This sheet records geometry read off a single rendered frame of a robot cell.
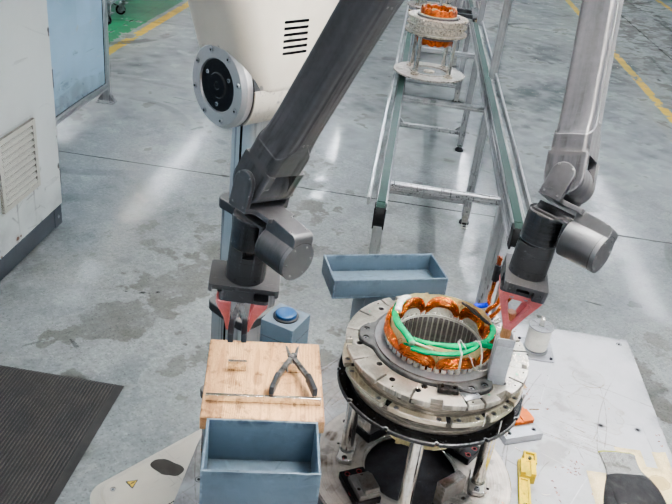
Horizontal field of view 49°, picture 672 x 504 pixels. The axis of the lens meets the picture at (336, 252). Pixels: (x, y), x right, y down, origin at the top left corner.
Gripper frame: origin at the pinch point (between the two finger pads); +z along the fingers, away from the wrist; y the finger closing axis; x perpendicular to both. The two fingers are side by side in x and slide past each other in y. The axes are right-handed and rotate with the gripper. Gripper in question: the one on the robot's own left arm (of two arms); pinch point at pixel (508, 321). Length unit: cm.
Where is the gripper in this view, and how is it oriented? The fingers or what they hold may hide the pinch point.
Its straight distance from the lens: 120.9
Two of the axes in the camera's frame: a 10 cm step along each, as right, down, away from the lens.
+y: 2.2, -4.2, 8.8
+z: -1.9, 8.7, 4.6
